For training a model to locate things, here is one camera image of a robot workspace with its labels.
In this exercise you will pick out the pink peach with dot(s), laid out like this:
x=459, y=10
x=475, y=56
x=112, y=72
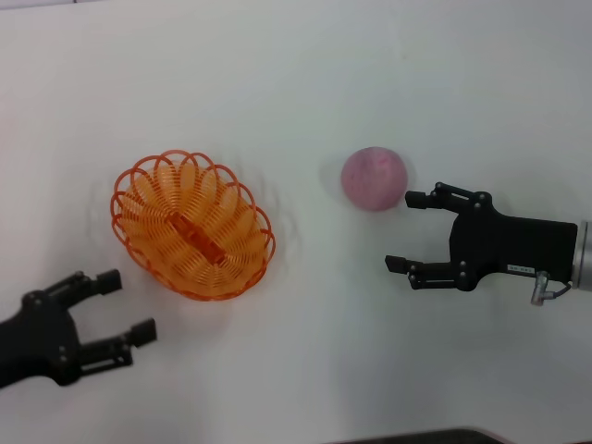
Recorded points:
x=374, y=178

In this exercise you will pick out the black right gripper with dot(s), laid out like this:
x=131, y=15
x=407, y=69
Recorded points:
x=509, y=245

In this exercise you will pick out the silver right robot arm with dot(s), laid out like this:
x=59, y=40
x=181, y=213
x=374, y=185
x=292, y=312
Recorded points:
x=583, y=254

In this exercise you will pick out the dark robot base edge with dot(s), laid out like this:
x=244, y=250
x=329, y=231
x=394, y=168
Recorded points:
x=416, y=437

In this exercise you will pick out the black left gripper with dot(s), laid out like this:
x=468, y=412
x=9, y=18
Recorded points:
x=37, y=333

